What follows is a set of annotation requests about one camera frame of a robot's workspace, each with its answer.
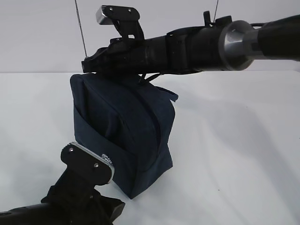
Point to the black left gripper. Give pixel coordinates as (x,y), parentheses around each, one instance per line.
(105,210)

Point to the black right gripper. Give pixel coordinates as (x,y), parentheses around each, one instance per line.
(119,57)

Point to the dark navy fabric bag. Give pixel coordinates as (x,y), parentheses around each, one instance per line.
(128,121)

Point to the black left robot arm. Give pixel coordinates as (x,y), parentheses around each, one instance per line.
(45,214)

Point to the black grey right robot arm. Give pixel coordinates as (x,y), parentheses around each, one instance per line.
(224,45)

